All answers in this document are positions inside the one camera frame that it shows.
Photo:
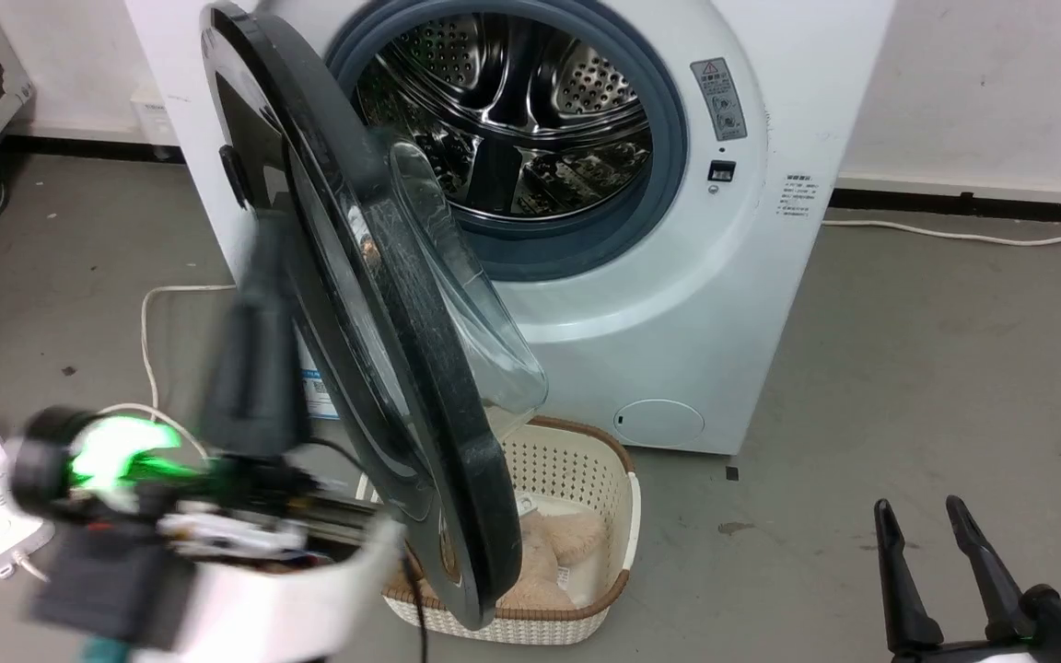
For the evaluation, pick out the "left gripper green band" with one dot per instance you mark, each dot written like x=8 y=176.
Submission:
x=116 y=456

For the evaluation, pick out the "black round washing machine door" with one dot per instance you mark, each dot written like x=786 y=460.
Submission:
x=420 y=387

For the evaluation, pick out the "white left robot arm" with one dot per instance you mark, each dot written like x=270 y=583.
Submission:
x=282 y=608

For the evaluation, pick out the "grey rubber door gasket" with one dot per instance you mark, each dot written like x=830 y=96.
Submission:
x=577 y=244

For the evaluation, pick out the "white front-load washing machine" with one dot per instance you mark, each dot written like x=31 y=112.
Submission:
x=678 y=313

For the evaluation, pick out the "black door latch socket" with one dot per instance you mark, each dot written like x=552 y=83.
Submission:
x=721 y=170

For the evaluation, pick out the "blue and white label sticker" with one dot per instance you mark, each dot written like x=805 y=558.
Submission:
x=319 y=391

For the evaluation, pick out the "cream woven laundry basket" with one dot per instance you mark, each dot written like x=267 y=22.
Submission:
x=577 y=460

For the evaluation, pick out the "round white filter cover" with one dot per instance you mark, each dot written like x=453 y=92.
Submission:
x=658 y=423

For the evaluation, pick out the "beige plush toy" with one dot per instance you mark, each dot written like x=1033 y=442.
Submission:
x=553 y=552

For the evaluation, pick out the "stainless steel washer drum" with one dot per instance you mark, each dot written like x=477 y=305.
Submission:
x=530 y=110

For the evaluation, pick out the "small printed text sticker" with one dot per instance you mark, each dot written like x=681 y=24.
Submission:
x=796 y=195

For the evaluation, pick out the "grey warning sticker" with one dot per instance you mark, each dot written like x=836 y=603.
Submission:
x=720 y=97

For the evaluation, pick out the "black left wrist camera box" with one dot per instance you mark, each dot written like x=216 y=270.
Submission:
x=107 y=580

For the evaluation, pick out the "white wall socket box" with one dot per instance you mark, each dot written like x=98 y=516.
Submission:
x=155 y=115

